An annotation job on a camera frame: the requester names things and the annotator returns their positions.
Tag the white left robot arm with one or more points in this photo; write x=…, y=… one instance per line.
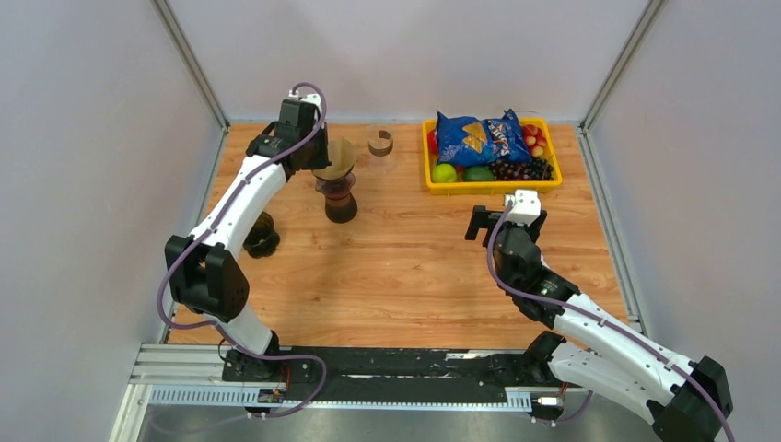
x=203, y=272

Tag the red-black coffee carafe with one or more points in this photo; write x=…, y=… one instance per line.
x=340, y=204

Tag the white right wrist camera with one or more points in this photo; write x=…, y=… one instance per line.
x=523, y=207

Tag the yellow-green lime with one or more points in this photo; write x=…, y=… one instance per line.
x=444, y=173

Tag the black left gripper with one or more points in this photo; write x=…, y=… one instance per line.
x=321, y=161

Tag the aluminium frame rail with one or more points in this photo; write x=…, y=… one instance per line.
x=182, y=374

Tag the dark purple grape bunch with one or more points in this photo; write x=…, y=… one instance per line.
x=537, y=169

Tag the blue chips bag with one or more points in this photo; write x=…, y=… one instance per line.
x=467, y=141

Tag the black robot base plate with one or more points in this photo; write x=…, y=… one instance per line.
x=393, y=375

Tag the red-yellow small fruits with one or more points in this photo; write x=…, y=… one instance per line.
x=534, y=139

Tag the red fruit in bin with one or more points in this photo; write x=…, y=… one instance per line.
x=432, y=145

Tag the brown paper coffee filter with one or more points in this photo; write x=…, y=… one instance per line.
x=342, y=156

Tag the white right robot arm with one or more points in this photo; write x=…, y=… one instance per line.
x=610, y=348

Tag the clear glass with brown sleeve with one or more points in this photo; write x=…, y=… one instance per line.
x=380, y=144

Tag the yellow plastic bin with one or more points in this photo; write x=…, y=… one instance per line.
x=495, y=186

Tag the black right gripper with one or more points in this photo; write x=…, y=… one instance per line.
x=481, y=219

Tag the dark green lime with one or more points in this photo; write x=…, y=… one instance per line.
x=477, y=174

